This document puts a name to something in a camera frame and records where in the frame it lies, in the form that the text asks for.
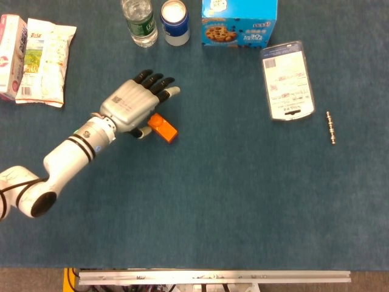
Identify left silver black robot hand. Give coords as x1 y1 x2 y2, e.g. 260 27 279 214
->
99 69 181 139

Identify orange toy block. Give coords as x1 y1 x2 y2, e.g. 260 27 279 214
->
147 113 179 144

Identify clear bottle green label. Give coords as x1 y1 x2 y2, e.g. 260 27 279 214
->
120 0 159 48

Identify blue white drink can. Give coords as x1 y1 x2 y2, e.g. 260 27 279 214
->
159 0 191 47

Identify white snack bag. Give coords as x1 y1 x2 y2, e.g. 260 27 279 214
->
15 18 77 108

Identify pink white carton box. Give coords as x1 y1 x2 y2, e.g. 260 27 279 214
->
0 14 28 102

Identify blue cookie box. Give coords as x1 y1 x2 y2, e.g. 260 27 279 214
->
201 0 279 49

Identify blister pack white card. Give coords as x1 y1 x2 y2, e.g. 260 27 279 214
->
260 40 316 122

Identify small metal beaded rod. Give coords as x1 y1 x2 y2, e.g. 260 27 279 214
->
326 111 337 145

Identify yellow frame part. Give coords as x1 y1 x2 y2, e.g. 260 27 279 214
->
63 268 80 292

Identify aluminium profile rail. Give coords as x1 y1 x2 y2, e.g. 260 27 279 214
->
78 270 352 286

